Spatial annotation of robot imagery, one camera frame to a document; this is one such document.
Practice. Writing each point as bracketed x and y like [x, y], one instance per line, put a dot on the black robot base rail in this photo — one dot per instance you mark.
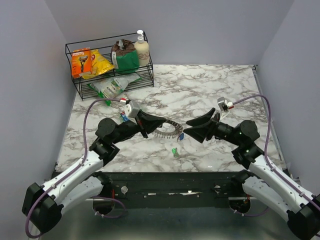
[168, 190]

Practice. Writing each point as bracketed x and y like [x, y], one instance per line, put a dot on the blue key tag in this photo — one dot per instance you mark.
[181, 137]

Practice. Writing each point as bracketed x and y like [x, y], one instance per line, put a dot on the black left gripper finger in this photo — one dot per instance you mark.
[148, 119]
[148, 128]

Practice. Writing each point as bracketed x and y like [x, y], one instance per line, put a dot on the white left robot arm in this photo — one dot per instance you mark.
[44, 204]

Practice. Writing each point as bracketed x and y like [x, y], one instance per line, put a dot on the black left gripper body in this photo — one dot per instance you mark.
[130, 128]

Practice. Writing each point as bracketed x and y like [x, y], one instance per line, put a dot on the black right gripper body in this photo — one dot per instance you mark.
[220, 130]

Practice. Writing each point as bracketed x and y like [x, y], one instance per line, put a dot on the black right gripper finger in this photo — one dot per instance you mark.
[201, 133]
[201, 119]

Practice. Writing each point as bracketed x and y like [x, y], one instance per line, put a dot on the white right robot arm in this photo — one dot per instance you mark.
[261, 178]

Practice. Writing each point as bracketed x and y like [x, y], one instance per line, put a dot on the orange razor box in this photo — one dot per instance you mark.
[81, 62]

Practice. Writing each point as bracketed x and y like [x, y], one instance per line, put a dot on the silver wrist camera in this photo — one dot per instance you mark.
[131, 109]
[225, 106]

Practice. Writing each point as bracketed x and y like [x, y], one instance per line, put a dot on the green white snack bag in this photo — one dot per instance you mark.
[113, 86]

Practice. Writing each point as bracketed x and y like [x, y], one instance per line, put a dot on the green brown coffee bag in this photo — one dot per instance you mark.
[124, 57]

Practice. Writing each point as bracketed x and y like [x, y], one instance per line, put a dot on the cream pump lotion bottle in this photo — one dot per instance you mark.
[142, 49]

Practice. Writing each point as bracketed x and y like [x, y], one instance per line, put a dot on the black wire shelf rack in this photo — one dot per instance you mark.
[104, 46]

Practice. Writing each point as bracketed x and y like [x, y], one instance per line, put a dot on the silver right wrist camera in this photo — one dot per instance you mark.
[225, 106]

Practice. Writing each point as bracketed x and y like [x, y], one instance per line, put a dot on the blue green sponge pack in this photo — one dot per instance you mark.
[123, 117]

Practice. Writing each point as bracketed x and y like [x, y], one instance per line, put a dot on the steel key ring organiser disc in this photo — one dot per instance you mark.
[168, 130]

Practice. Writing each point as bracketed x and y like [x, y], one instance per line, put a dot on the yellow chips bag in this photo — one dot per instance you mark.
[99, 65]

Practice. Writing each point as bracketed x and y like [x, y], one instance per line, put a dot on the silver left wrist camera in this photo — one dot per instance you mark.
[131, 109]

